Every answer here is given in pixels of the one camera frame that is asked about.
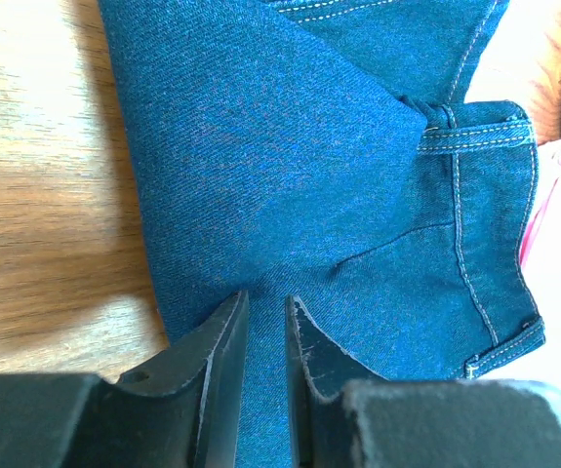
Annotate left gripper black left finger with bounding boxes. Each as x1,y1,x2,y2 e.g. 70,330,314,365
0,292,249,467

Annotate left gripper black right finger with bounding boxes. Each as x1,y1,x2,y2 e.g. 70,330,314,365
285,296,561,467

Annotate pink t-shirt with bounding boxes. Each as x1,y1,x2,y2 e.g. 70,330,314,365
518,138,561,267

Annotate dark blue denim jeans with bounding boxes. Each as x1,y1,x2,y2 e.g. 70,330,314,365
100,1,545,467

